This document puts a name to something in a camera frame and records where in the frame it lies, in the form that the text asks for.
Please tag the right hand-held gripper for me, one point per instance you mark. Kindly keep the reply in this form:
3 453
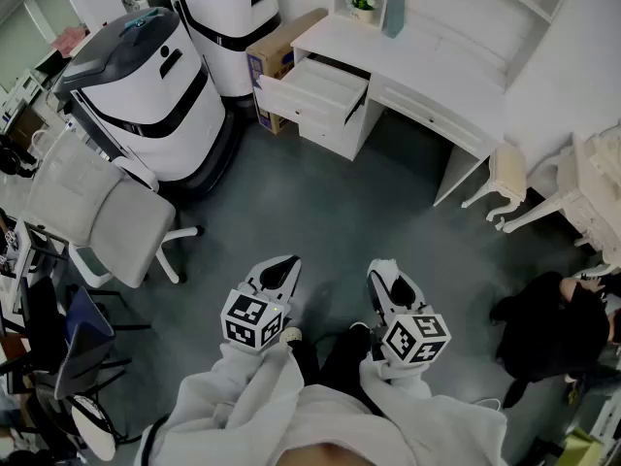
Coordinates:
412 338

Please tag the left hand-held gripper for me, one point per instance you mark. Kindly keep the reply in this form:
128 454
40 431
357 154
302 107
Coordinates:
252 321

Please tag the white frayed cloth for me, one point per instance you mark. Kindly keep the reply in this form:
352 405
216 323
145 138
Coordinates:
383 265

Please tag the white drawer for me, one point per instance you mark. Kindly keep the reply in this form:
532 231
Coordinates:
320 83

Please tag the person's left forearm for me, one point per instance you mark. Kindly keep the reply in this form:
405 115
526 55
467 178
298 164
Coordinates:
242 376

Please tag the person's right forearm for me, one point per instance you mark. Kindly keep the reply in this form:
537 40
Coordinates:
407 386

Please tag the closed desk drawer with knob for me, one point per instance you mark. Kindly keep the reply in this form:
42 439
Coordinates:
427 114

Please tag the person's right shoe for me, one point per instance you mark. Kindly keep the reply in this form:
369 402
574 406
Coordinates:
359 325

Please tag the person's shoe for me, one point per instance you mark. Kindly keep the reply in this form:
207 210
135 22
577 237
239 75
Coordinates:
291 334
359 325

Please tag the person's left shoe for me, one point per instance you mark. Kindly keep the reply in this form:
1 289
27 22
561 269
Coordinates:
291 334

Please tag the person's right leg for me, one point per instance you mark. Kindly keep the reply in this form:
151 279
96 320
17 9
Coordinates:
344 362

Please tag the person's leg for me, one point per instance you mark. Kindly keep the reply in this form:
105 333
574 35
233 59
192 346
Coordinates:
305 362
344 362

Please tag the person's left leg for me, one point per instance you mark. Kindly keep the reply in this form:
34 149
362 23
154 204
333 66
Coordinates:
305 362

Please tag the person's torso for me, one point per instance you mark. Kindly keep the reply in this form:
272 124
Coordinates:
330 420

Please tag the cream cushioned stool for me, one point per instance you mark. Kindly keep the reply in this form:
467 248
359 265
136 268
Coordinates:
507 168

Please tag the white office chair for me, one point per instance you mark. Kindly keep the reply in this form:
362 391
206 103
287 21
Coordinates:
97 211

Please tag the dark blue chair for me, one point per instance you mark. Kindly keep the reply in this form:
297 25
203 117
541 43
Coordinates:
87 338

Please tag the white robot with teal emblem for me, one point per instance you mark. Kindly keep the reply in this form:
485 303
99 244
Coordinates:
145 95

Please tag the ornate white table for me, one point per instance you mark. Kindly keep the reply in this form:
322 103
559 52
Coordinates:
592 182

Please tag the brown cardboard box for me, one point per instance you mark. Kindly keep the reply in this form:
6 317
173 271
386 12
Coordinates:
271 51

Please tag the white desk with hutch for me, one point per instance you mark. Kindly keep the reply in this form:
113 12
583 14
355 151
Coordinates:
427 61

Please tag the yellow green bag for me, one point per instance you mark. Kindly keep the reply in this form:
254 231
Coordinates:
579 449

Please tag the white side table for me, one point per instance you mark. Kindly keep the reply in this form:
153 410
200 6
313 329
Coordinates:
19 260

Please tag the white black mobile robot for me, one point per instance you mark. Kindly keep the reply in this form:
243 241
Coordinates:
233 12

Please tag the potted flower plant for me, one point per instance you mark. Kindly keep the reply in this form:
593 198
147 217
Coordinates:
364 16

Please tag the teal book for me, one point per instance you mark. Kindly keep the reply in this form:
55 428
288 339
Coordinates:
394 15

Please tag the pink cloth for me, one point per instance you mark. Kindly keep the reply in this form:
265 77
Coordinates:
70 41

